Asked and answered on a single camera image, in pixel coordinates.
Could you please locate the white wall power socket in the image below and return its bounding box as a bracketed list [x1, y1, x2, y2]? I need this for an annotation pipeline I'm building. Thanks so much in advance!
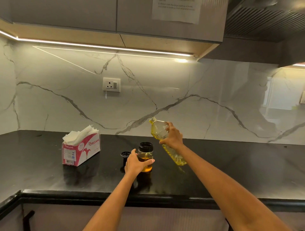
[103, 78, 121, 93]

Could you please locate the black cabinet handle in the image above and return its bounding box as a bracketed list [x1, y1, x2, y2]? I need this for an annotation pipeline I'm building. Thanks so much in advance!
[23, 210, 35, 231]

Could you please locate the white paper notice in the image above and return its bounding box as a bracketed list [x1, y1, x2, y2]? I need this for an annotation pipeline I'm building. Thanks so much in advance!
[152, 0, 203, 24]

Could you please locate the person's right hand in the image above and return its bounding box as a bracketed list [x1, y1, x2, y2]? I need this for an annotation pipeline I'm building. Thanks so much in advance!
[159, 122, 184, 151]

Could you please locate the person's right forearm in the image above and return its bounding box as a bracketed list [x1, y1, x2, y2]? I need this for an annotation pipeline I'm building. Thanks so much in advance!
[177, 144, 292, 231]

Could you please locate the person's left forearm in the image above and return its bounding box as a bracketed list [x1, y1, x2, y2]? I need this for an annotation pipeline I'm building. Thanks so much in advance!
[83, 172, 139, 231]

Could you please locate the person's left hand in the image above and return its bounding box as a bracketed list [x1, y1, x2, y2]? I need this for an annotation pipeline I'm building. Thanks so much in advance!
[124, 149, 155, 176]

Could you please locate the led strip light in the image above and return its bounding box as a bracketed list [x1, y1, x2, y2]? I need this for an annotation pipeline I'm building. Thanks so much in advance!
[0, 30, 194, 57]

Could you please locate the pink tissue box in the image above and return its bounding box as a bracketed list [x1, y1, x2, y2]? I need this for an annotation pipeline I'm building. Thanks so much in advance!
[62, 133, 101, 167]

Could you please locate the black dispenser cap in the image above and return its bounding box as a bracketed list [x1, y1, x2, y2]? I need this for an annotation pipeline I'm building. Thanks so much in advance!
[120, 151, 131, 167]

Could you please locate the white tissue paper stack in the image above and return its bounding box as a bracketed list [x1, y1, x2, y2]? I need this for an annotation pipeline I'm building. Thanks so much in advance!
[62, 125, 99, 146]

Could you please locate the glass oil dispenser jar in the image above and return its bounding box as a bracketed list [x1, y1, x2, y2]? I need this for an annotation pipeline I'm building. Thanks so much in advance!
[137, 142, 154, 173]

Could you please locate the clear plastic oil bottle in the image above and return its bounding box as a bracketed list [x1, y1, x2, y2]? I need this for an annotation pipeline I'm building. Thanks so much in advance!
[149, 117, 187, 166]

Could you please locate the grey base cabinet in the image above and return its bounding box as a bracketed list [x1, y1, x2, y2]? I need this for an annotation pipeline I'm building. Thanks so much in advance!
[0, 203, 305, 231]

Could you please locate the black kitchen chimney hood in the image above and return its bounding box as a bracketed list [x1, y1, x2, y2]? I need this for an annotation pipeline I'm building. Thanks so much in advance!
[199, 0, 305, 68]

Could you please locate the grey wall cabinet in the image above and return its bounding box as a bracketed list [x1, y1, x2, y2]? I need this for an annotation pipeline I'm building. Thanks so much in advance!
[0, 0, 229, 60]

